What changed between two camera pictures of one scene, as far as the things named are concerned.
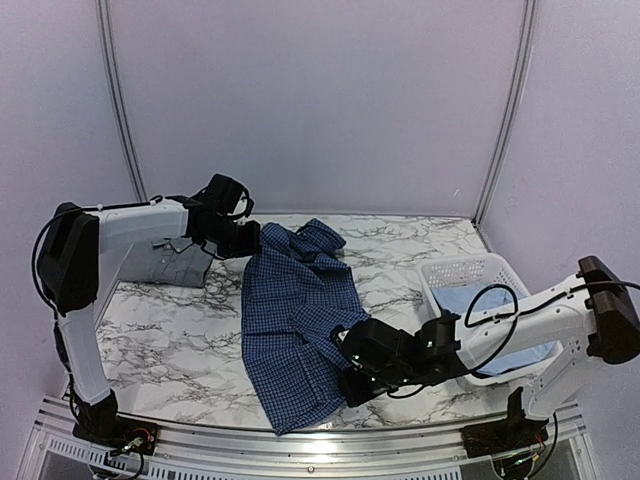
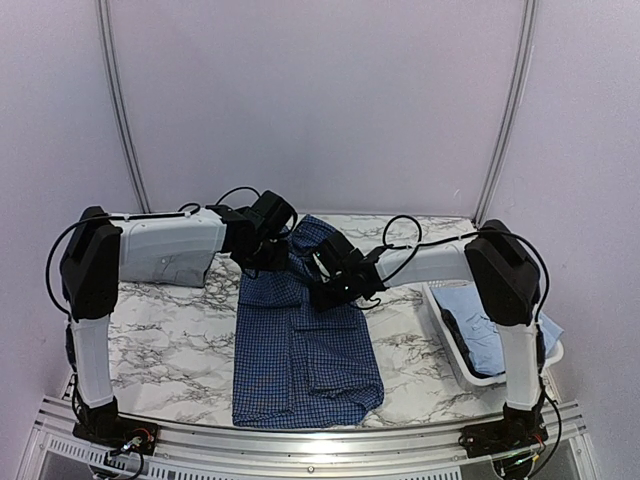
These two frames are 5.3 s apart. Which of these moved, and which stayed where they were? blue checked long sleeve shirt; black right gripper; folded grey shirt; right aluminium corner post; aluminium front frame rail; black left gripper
Moved: black right gripper; blue checked long sleeve shirt; black left gripper
Stayed: aluminium front frame rail; right aluminium corner post; folded grey shirt
